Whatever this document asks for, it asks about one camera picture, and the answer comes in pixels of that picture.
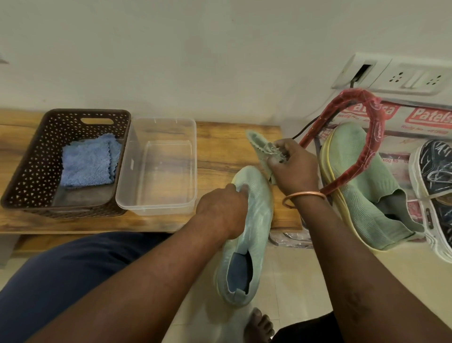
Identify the person's left hand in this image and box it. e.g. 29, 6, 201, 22
195, 183, 250, 241

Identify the person's right hand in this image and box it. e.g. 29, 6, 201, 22
266, 138, 320, 197

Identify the pale green knit shoe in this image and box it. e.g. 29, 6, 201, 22
215, 165, 275, 307

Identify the pale green shoe insole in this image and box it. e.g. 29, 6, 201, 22
246, 130, 289, 185

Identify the person's left forearm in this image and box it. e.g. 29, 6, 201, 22
26, 214, 234, 343

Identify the person's right forearm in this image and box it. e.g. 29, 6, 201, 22
289, 195, 452, 343

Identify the copper bangle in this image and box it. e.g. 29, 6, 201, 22
282, 191, 328, 209

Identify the clear plastic container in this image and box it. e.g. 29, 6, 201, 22
115, 117, 198, 217

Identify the green knit shoe yellow sole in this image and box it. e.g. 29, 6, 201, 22
319, 122, 424, 252

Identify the person's bare foot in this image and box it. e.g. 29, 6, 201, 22
243, 307, 275, 343

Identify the person's right leg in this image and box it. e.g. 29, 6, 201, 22
273, 311, 345, 343

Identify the person's leg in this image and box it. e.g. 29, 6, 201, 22
273, 311, 345, 343
0, 231, 171, 343

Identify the white sack with red print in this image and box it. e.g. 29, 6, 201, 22
268, 97, 452, 249

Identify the black white patterned shoe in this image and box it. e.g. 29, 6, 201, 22
408, 139, 452, 264

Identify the blue microfiber cloth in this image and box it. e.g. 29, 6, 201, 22
59, 133, 123, 188

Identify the person's left leg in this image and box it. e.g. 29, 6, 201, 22
0, 231, 171, 343

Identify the brown perforated plastic basket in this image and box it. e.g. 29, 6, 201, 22
0, 108, 132, 219

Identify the black cable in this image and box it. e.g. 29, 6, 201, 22
292, 65, 372, 140

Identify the red plastic-wrapped hoop frame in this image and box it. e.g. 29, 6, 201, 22
298, 88, 387, 197

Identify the white wall socket panel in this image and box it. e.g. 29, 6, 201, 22
331, 52, 452, 96

